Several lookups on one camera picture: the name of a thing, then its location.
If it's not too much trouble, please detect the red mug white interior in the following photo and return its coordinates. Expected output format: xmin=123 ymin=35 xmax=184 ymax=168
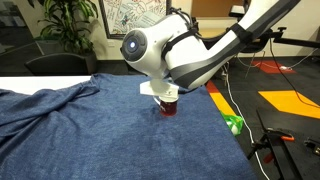
xmin=160 ymin=100 xmax=177 ymax=116

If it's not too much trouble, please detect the green plastic bag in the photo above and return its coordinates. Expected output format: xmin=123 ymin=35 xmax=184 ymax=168
xmin=221 ymin=113 xmax=243 ymax=136

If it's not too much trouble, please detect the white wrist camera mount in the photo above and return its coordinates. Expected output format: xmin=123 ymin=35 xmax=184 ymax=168
xmin=140 ymin=79 xmax=179 ymax=102

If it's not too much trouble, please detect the black chair by desk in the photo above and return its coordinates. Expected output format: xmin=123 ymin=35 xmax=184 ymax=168
xmin=231 ymin=26 xmax=288 ymax=79

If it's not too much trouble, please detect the dark office chair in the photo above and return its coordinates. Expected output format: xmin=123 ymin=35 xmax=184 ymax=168
xmin=25 ymin=53 xmax=88 ymax=76

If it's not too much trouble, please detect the blue denim tablecloth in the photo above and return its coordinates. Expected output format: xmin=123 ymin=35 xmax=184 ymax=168
xmin=0 ymin=74 xmax=257 ymax=180

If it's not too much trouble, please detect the orange handled clamp near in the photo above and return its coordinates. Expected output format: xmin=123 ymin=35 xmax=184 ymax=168
xmin=267 ymin=128 xmax=295 ymax=142

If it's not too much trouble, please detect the black tripod stand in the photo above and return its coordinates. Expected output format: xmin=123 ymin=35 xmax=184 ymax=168
xmin=247 ymin=110 xmax=302 ymax=180

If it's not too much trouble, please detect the potted green plant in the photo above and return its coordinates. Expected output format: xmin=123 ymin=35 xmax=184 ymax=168
xmin=26 ymin=0 xmax=98 ymax=74

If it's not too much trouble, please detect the framed map poster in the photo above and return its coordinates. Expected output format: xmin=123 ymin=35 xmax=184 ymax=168
xmin=99 ymin=0 xmax=171 ymax=39

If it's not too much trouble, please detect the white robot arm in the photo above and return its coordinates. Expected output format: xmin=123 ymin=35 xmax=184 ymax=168
xmin=120 ymin=0 xmax=301 ymax=91

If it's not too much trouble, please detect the white floor cable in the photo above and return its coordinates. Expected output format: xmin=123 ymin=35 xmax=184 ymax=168
xmin=222 ymin=61 xmax=272 ymax=180

